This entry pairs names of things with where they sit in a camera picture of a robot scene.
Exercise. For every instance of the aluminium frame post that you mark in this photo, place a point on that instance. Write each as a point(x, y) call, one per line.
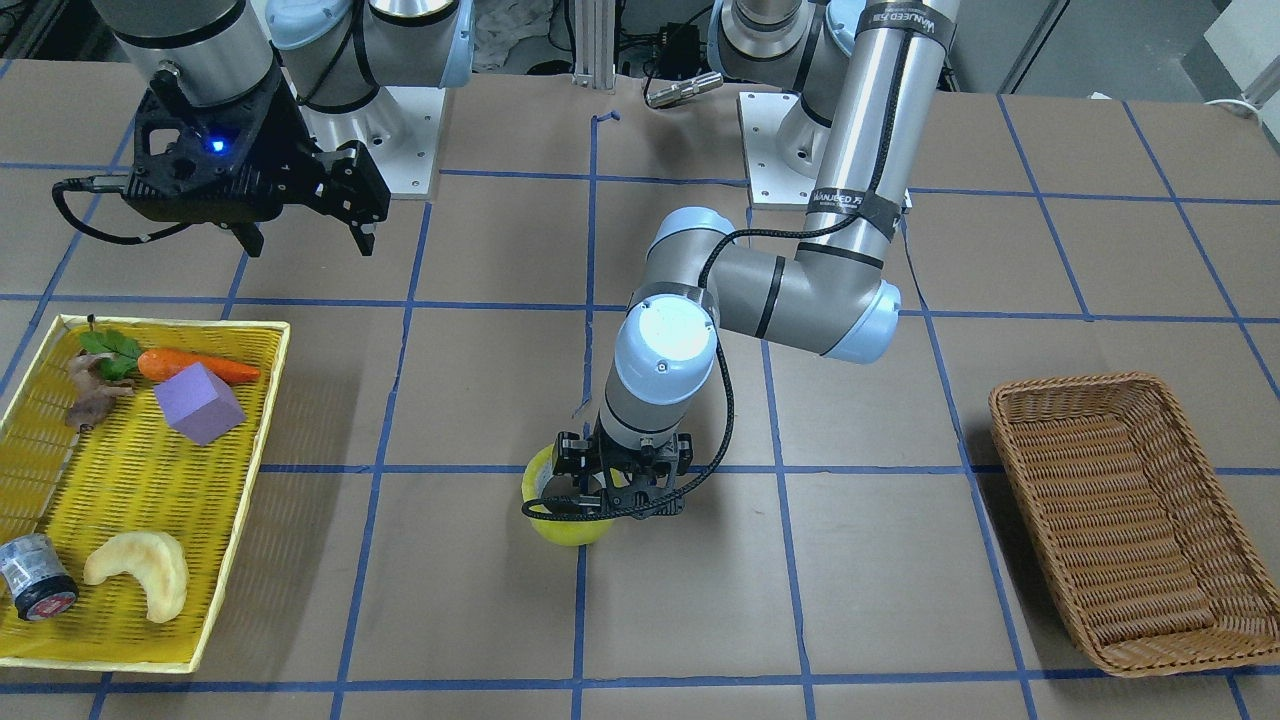
point(594, 33)

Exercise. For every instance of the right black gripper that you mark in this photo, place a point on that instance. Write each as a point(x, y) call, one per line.
point(291, 141)

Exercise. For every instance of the yellow plastic basket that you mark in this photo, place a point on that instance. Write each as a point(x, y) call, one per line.
point(134, 472)

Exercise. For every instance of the purple foam cube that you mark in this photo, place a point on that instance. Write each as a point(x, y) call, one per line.
point(199, 405)

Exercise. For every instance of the yellow clear tape roll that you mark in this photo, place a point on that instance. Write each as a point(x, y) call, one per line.
point(539, 481)

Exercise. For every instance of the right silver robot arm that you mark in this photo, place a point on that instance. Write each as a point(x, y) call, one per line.
point(311, 103)

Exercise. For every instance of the brown wicker basket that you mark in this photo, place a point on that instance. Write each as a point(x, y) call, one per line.
point(1146, 559)

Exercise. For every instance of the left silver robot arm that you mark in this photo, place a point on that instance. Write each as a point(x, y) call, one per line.
point(873, 67)

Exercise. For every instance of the yellow toy banana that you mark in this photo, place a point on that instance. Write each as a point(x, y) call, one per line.
point(156, 560)

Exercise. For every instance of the brown toy root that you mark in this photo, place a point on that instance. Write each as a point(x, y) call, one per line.
point(95, 396)

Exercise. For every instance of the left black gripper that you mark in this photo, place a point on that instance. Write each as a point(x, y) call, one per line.
point(571, 454)

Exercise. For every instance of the black white can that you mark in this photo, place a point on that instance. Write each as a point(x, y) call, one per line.
point(39, 584)

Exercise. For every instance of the green toy leaf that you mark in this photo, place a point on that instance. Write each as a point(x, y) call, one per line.
point(118, 354)

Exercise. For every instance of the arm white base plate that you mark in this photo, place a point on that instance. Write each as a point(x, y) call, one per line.
point(402, 127)
point(782, 149)

